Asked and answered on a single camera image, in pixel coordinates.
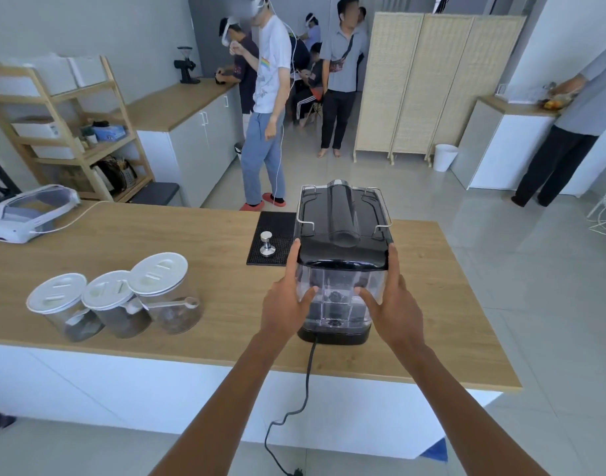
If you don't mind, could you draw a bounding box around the large clear jar, white lid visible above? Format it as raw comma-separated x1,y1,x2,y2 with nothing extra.
128,252,204,336

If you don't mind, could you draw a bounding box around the black espresso coffee machine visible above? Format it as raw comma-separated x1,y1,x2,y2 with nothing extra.
292,179,394,346

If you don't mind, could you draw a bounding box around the large white storage box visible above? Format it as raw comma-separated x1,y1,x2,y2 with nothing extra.
0,56,79,98

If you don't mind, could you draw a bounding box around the white headset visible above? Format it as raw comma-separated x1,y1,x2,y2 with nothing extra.
0,184,82,245

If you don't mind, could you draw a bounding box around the wooden shelf rack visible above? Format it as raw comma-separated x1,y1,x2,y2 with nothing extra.
0,55,155,203

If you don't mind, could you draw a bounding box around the bowl of fruit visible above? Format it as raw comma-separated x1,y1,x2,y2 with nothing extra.
540,93,577,113

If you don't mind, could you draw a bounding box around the black rubber tamping mat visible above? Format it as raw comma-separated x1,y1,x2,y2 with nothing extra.
246,211,298,267

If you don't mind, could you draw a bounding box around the blue tissue box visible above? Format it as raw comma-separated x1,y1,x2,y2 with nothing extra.
91,124,129,143

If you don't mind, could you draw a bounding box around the woven folding screen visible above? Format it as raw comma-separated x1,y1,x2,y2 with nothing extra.
353,12,527,167

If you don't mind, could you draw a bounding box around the black coffee grinder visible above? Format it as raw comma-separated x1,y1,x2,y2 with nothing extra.
173,46,202,85

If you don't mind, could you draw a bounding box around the person's left hand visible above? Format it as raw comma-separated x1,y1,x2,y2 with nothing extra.
260,238,320,345

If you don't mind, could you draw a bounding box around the clear jar with white lid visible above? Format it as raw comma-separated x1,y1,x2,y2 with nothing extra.
26,273,106,343
81,270,153,340

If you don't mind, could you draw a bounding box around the person's right hand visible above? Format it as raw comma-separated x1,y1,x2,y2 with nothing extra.
355,242,426,353

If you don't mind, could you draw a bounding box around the white waste bin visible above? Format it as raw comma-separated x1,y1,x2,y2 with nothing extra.
433,143,459,173

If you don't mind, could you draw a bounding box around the black power cable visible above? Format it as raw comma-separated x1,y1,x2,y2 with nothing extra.
263,339,319,476

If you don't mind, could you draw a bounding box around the person's left forearm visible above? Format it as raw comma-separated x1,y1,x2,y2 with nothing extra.
148,332,293,476

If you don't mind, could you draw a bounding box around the white box with label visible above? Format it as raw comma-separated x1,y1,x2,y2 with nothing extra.
11,116,86,160

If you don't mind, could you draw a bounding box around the small white storage box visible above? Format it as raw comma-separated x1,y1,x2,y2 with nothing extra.
67,55,108,88

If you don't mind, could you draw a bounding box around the white cabinet with wooden top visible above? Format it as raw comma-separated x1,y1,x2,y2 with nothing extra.
119,76,245,209

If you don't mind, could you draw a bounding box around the blue triangular object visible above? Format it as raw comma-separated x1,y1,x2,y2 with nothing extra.
420,437,449,463

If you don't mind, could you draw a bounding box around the white plastic measuring scoop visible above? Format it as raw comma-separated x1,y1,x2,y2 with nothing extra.
126,297,200,314

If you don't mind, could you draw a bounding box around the black cushioned stool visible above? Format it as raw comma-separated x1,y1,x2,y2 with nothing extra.
129,181,181,207

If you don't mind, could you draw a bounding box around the white sideboard with wooden top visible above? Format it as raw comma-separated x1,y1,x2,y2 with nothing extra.
450,95,606,197

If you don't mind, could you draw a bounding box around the person's right forearm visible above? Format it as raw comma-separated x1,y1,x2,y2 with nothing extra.
391,342,549,476

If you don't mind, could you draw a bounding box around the white headset cable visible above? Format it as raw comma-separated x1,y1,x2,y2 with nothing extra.
34,200,111,235

